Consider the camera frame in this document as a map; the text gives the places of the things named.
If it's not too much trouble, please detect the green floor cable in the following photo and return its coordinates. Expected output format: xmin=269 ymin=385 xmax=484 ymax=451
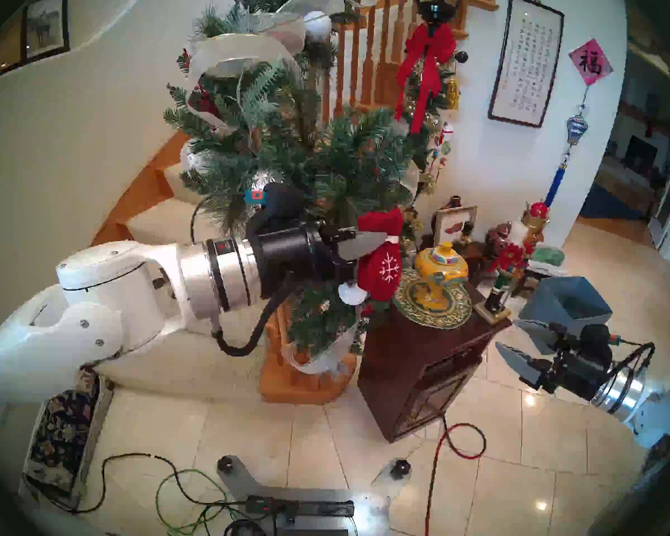
xmin=155 ymin=470 xmax=252 ymax=536

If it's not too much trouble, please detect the frosted clear ball ornament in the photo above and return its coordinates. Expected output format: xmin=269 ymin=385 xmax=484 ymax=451
xmin=180 ymin=141 xmax=207 ymax=173

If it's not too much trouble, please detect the thin black left camera cable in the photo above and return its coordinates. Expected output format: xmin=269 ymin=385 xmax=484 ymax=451
xmin=190 ymin=197 xmax=246 ymax=242

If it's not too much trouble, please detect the small framed red picture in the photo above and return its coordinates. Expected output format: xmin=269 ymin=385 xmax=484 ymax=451
xmin=433 ymin=205 xmax=478 ymax=248

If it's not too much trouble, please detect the large red nutcracker figure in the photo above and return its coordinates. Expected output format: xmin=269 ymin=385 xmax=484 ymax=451
xmin=473 ymin=201 xmax=552 ymax=324

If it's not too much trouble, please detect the framed calligraphy scroll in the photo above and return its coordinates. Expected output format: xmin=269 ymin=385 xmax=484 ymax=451
xmin=487 ymin=0 xmax=564 ymax=129

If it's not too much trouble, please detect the green gold decorative plate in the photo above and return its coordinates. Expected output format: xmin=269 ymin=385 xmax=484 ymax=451
xmin=390 ymin=269 xmax=473 ymax=329

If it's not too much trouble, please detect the black power strip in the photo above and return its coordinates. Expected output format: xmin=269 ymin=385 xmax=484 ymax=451
xmin=246 ymin=496 xmax=355 ymax=518

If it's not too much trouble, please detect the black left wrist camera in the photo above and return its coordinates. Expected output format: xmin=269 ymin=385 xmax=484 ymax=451
xmin=245 ymin=182 xmax=308 ymax=231

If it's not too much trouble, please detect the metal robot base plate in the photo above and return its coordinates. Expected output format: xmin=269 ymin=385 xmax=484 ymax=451
xmin=217 ymin=456 xmax=413 ymax=536

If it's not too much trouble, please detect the dark red cloisonne jar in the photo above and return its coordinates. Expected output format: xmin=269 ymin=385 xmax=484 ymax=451
xmin=485 ymin=222 xmax=513 ymax=257

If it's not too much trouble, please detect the green pine garland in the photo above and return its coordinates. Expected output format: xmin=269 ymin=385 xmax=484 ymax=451
xmin=164 ymin=0 xmax=453 ymax=374

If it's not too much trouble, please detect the thick black left gripper cable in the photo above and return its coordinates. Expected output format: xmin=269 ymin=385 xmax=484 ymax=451
xmin=211 ymin=278 xmax=296 ymax=357

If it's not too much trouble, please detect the black floor cable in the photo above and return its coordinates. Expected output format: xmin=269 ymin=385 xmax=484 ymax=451
xmin=22 ymin=454 xmax=252 ymax=516

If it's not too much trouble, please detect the gold brown framed painting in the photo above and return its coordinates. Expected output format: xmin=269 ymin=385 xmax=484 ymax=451
xmin=0 ymin=4 xmax=26 ymax=83

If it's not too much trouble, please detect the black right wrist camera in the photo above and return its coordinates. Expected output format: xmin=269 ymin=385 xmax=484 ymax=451
xmin=581 ymin=324 xmax=612 ymax=354

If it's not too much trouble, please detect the red knitted mitten ornament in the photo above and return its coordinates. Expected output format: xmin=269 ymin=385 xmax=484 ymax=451
xmin=356 ymin=207 xmax=405 ymax=302

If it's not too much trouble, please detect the black lantern lamp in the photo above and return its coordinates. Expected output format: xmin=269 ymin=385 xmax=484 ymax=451
xmin=412 ymin=0 xmax=472 ymax=23

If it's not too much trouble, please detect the plain white ball ornament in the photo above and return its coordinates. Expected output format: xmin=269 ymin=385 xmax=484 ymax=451
xmin=303 ymin=10 xmax=333 ymax=43

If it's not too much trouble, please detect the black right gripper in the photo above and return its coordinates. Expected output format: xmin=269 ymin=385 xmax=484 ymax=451
xmin=495 ymin=319 xmax=612 ymax=401

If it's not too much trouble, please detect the red bow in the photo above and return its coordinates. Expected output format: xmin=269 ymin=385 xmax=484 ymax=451
xmin=395 ymin=22 xmax=457 ymax=135

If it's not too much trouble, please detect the white glitter ball ornament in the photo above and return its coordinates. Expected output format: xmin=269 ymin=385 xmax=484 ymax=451
xmin=338 ymin=281 xmax=368 ymax=305

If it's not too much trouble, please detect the dark patterned rug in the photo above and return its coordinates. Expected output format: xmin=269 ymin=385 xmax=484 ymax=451
xmin=22 ymin=367 xmax=112 ymax=502

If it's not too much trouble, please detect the gold tinsel pine garland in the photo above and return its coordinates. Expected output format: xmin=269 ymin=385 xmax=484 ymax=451
xmin=403 ymin=52 xmax=458 ymax=198

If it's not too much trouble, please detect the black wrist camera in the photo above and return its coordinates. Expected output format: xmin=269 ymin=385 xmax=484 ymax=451
xmin=581 ymin=324 xmax=612 ymax=354
xmin=245 ymin=182 xmax=308 ymax=231

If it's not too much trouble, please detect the dark wooden cabinet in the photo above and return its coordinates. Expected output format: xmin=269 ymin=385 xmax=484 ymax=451
xmin=357 ymin=286 xmax=513 ymax=443

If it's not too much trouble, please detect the black fireplace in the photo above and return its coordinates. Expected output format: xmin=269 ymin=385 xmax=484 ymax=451
xmin=623 ymin=134 xmax=658 ymax=173

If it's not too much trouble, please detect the red diamond fu sign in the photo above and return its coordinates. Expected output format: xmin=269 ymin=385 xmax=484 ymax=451
xmin=568 ymin=38 xmax=615 ymax=87

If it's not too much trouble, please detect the blue floor rug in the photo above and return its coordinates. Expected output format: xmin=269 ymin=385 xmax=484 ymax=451
xmin=580 ymin=183 xmax=643 ymax=220

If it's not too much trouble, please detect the red floor cable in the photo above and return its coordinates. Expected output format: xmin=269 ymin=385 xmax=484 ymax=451
xmin=424 ymin=415 xmax=487 ymax=536

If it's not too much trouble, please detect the yellow porcelain lidded jar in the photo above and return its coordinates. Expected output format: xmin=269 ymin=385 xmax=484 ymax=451
xmin=414 ymin=242 xmax=470 ymax=311

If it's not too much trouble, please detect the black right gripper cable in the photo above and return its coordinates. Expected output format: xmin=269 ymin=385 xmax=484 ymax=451
xmin=606 ymin=337 xmax=655 ymax=407

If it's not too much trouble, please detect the vase charm with blue tassel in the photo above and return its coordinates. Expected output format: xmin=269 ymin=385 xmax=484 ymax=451
xmin=543 ymin=86 xmax=590 ymax=206

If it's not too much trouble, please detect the small hanging ornament string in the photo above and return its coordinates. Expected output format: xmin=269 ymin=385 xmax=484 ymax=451
xmin=431 ymin=122 xmax=453 ymax=181

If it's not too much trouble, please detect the framed horse picture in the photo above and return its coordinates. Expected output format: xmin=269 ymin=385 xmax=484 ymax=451
xmin=21 ymin=0 xmax=70 ymax=61

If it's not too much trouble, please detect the green jade object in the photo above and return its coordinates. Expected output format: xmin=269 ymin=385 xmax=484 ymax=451
xmin=530 ymin=247 xmax=566 ymax=267

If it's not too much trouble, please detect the blue-gray square bin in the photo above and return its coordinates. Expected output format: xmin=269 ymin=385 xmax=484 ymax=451
xmin=518 ymin=276 xmax=614 ymax=346

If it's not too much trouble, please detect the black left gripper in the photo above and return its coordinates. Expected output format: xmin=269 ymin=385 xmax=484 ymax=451
xmin=248 ymin=222 xmax=390 ymax=299

